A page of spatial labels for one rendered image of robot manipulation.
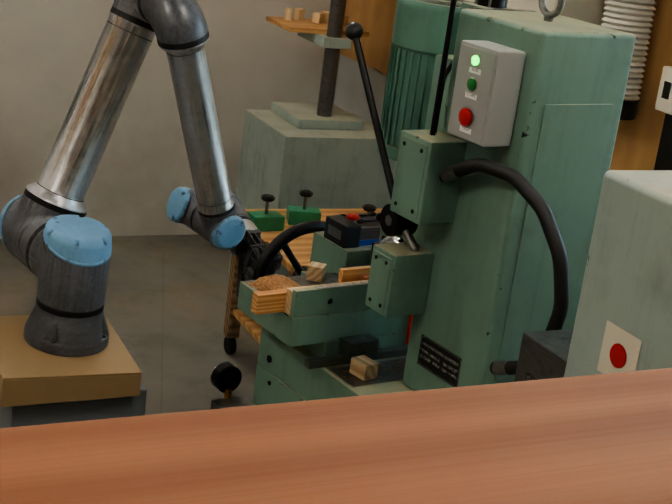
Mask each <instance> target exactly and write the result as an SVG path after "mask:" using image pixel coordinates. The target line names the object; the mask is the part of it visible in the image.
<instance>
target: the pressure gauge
mask: <svg viewBox="0 0 672 504"><path fill-rule="evenodd" d="M241 378H242V375H241V371H240V370H239V369H238V368H237V367H236V366H235V365H234V364H233V363H231V362H229V361H224V362H220V363H219V364H217V365H216V366H215V367H214V368H213V370H212V372H211V375H210V381H211V384H212V385H213V386H214V387H216V388H217V389H218V390H219V391H221V392H223V393H224V398H226V399H230V398H231V396H232V391H233V390H235V389H236V388H237V387H238V386H239V384H240V382H241Z"/></svg>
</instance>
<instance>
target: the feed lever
mask: <svg viewBox="0 0 672 504"><path fill-rule="evenodd" d="M345 34H346V36H347V37H348V38H349V39H350V40H353V44H354V48H355V52H356V57H357V61H358V65H359V69H360V73H361V78H362V82H363V86H364V90H365V94H366V99H367V103H368V107H369V111H370V115H371V120H372V124H373V128H374V132H375V136H376V141H377V145H378V149H379V153H380V157H381V162H382V166H383V170H384V174H385V178H386V183H387V187H388V191H389V195H390V199H392V192H393V185H394V180H393V175H392V171H391V167H390V163H389V159H388V154H387V150H386V146H385V142H384V138H383V134H382V129H381V125H380V121H379V117H378V113H377V109H376V104H375V100H374V96H373V92H372V88H371V83H370V79H369V75H368V71H367V67H366V63H365V58H364V54H363V50H362V46H361V42H360V38H361V37H362V35H363V27H362V26H361V24H359V23H358V22H351V23H349V24H348V25H347V26H346V28H345ZM390 206H391V204H387V205H385V206H384V207H383V209H382V211H381V213H380V225H381V228H382V230H383V232H384V233H385V234H386V235H387V236H403V237H404V238H405V240H406V242H407V244H408V246H409V248H410V249H411V250H412V251H415V252H418V251H419V246H418V244H417V242H416V240H415V239H414V237H413V235H412V234H414V233H415V231H416V230H417V227H418V224H416V223H414V222H412V221H410V220H408V219H406V218H404V217H402V216H400V215H398V214H397V213H395V212H393V211H391V210H390Z"/></svg>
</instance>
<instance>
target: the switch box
mask: <svg viewBox="0 0 672 504"><path fill-rule="evenodd" d="M475 54H478V55H479V56H480V59H481V62H480V64H479V66H477V67H475V66H473V64H472V62H471V59H472V57H473V56H474V55H475ZM525 57H526V53H525V52H523V51H520V50H517V49H513V48H510V47H507V46H504V45H500V44H497V43H494V42H490V41H481V40H463V41H462V42H461V48H460V55H459V61H458V67H457V74H456V80H455V86H454V93H453V99H452V105H451V112H450V118H449V124H448V133H450V134H453V135H455V136H458V137H460V138H463V139H465V140H468V141H470V142H472V143H475V144H477V145H480V146H482V147H503V146H510V143H511V137H512V131H513V125H514V120H515V114H516V108H517V102H518V97H519V91H520V85H521V80H522V74H523V68H524V62H525ZM469 67H473V68H476V69H479V70H481V74H480V75H477V74H474V73H471V72H469ZM470 77H474V78H476V80H477V89H476V90H475V91H474V92H471V91H469V90H468V88H467V81H468V79H469V78H470ZM465 92H469V93H472V94H475V95H477V99H476V100H473V99H470V98H468V97H465ZM462 108H468V109H469V110H470V111H471V114H472V119H471V122H470V124H469V125H467V126H464V127H466V128H469V129H471V135H470V134H467V133H465V132H462V131H460V130H459V129H460V125H461V124H460V122H459V112H460V110H461V109H462ZM461 126H463V125H461Z"/></svg>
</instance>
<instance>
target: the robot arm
mask: <svg viewBox="0 0 672 504"><path fill-rule="evenodd" d="M113 1H114V3H113V5H112V7H111V10H110V12H109V18H108V20H107V22H106V25H105V27H104V29H103V32H102V34H101V36H100V39H99V41H98V43H97V46H96V48H95V50H94V53H93V55H92V57H91V59H90V62H89V64H88V66H87V69H86V71H85V73H84V76H83V78H82V80H81V83H80V85H79V87H78V90H77V92H76V94H75V97H74V99H73V101H72V104H71V106H70V108H69V111H68V113H67V115H66V118H65V120H64V122H63V125H62V127H61V129H60V132H59V134H58V136H57V139H56V141H55V143H54V146H53V148H52V150H51V153H50V155H49V157H48V160H47V162H46V164H45V166H44V169H43V171H42V173H41V176H40V178H39V180H38V181H36V182H34V183H31V184H29V185H27V186H26V188H25V191H24V193H23V194H22V195H18V196H16V197H15V198H13V199H12V200H11V201H10V202H8V204H7V205H6V206H5V207H4V209H3V211H2V213H1V217H0V237H1V239H2V241H3V243H4V244H5V246H6V247H7V249H8V250H9V252H10V253H11V254H12V255H13V256H15V257H16V258H18V259H19V260H20V261H21V262H22V263H23V264H24V265H25V266H26V267H27V268H28V269H29V270H31V271H32V272H33V273H34V274H35V275H36V276H37V277H38V279H39V281H38V290H37V299H36V305H35V306H34V308H33V310H32V312H31V314H30V316H29V317H28V319H27V321H26V323H25V326H24V334H23V336H24V339H25V341H26V342H27V343H28V344H29V345H30V346H32V347H33V348H35V349H37V350H39V351H42V352H45V353H48V354H52V355H57V356H64V357H83V356H89V355H93V354H97V353H99V352H101V351H103V350H104V349H105V348H106V347H107V345H108V341H109V330H108V326H107V322H106V318H105V315H104V303H105V296H106V288H107V280H108V273H109V265H110V258H111V254H112V235H111V232H110V231H109V229H108V228H107V227H106V226H105V225H104V224H102V223H101V222H99V221H97V220H95V219H92V218H89V217H85V216H86V214H87V211H88V210H87V208H86V205H85V203H84V197H85V195H86V192H87V190H88V188H89V186H90V183H91V181H92V179H93V176H94V174H95V172H96V170H97V167H98V165H99V163H100V160H101V158H102V156H103V153H104V151H105V149H106V147H107V144H108V142H109V140H110V137H111V135H112V133H113V130H114V128H115V126H116V124H117V121H118V119H119V117H120V114H121V112H122V110H123V107H124V105H125V103H126V101H127V98H128V96H129V94H130V91H131V89H132V87H133V85H134V82H135V80H136V78H137V75H138V73H139V71H140V68H141V66H142V64H143V62H144V59H145V57H146V55H147V52H148V50H149V48H150V45H151V43H152V41H153V39H154V36H155V35H156V38H157V43H158V46H159V48H161V49H163V50H164V51H166V53H167V58H168V63H169V67H170V72H171V77H172V82H173V87H174V92H175V97H176V102H177V106H178V111H179V116H180V121H181V126H182V131H183V136H184V141H185V146H186V150H187V155H188V160H189V165H190V170H191V175H192V180H193V185H194V189H195V190H194V189H190V188H188V187H178V188H176V189H175V190H173V192H172V193H171V194H170V196H169V200H168V202H167V216H168V218H169V219H170V220H171V221H173V222H175V223H181V224H184V225H186V226H187V227H189V228H190V229H192V230H193V231H194V232H196V233H198V234H199V235H201V236H202V237H203V238H205V239H206V240H207V241H209V242H210V243H211V244H212V245H213V246H215V247H218V248H219V249H222V250H229V251H230V253H231V254H233V255H234V256H238V257H239V262H238V278H237V293H236V296H237V297H238V296H239V287H240V281H248V280H252V275H253V272H254V269H255V266H256V264H257V262H258V260H259V258H260V256H261V254H262V253H263V251H264V250H265V249H266V247H267V246H268V245H269V243H268V242H267V241H266V242H267V243H266V242H264V243H263V242H262V240H261V232H260V230H259V229H257V227H256V226H255V224H254V223H253V221H252V220H251V218H250V217H249V215H248V214H247V212H246V211H245V209H244V208H243V206H242V203H241V202H240V200H239V199H238V198H237V197H236V196H235V195H234V194H233V193H232V192H231V187H230V182H229V176H228V171H227V165H226V160H225V155H224V149H223V144H222V138H221V133H220V128H219V122H218V117H217V111H216V106H215V101H214V95H213V90H212V84H211V79H210V74H209V68H208V63H207V57H206V52H205V47H204V45H205V43H206V42H207V41H208V39H209V31H208V26H207V22H206V19H205V17H204V14H203V12H202V9H201V7H200V5H199V3H198V1H197V0H113Z"/></svg>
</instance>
